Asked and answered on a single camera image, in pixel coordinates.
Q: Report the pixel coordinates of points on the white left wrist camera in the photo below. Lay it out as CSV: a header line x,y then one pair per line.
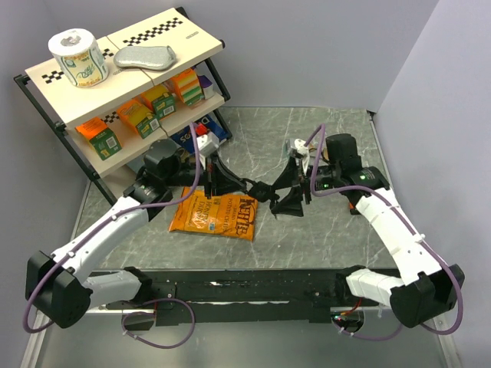
x,y
207,140

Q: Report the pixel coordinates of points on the beige black shelf rack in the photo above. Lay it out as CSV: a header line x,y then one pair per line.
x,y
65,107

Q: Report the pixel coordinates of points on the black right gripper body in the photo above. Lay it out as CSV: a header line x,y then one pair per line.
x,y
324,177

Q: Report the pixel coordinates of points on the right orange green box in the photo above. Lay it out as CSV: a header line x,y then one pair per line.
x,y
160,100

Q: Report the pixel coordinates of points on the green white toothpaste box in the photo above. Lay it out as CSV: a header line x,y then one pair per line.
x,y
290,148

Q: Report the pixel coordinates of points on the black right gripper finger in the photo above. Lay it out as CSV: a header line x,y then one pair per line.
x,y
289,176
291,204

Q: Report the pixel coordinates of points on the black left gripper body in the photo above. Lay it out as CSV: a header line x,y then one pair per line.
x,y
186,175

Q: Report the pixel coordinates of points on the middle orange green box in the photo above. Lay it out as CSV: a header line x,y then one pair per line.
x,y
138,117

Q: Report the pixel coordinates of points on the black Kaijing padlock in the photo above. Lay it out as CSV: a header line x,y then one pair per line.
x,y
262,192

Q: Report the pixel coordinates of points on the colourful sponge pack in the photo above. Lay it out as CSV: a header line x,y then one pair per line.
x,y
187,87

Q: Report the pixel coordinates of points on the purple white small box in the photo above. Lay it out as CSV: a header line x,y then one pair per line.
x,y
207,87

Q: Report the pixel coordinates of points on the orange green box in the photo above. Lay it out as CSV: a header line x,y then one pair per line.
x,y
160,100
138,117
100,137

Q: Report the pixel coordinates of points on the orange Kettle chips bag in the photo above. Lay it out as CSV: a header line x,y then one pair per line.
x,y
231,215

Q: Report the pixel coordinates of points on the toilet paper roll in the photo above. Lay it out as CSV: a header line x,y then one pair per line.
x,y
78,54

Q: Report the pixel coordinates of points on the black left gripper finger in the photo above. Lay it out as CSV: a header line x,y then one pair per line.
x,y
221,188
221,173

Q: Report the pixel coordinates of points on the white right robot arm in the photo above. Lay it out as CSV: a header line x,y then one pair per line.
x,y
426,286

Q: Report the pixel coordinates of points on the left orange green box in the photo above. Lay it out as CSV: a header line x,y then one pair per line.
x,y
100,137

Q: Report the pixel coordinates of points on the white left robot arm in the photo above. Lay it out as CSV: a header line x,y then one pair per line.
x,y
61,285

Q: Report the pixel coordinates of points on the orange black padlock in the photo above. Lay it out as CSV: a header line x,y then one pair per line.
x,y
353,209

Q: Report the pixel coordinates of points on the blue Doritos bag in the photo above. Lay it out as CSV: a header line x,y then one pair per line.
x,y
184,139

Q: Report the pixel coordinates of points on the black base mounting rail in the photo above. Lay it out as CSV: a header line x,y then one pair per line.
x,y
245,295

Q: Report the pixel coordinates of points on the silver glitter sponge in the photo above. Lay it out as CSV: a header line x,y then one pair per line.
x,y
153,58

